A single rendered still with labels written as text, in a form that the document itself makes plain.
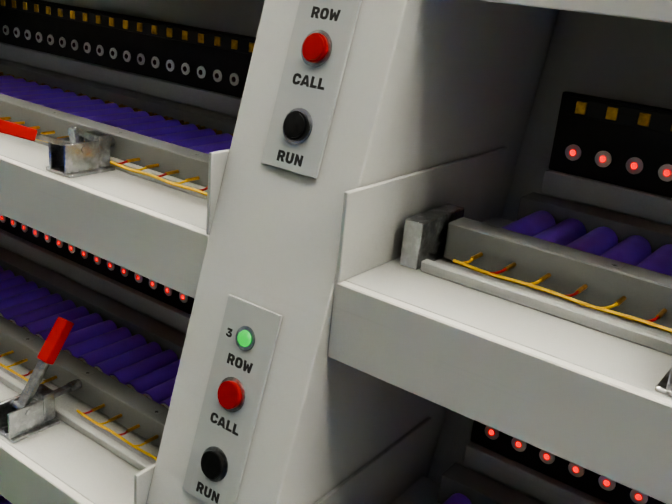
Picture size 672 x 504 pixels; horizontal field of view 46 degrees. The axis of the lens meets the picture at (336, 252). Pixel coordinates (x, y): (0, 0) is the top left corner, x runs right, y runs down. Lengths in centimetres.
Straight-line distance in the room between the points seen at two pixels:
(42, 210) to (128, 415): 17
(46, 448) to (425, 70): 38
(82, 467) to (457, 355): 32
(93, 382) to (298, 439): 26
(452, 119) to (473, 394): 18
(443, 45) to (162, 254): 21
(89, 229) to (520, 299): 30
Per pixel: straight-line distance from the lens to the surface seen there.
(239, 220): 46
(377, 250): 45
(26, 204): 63
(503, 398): 39
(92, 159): 60
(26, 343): 73
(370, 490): 55
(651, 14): 39
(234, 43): 71
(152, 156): 59
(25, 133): 57
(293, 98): 45
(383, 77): 42
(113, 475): 60
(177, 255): 50
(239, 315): 46
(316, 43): 44
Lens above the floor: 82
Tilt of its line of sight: 7 degrees down
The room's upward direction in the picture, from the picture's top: 14 degrees clockwise
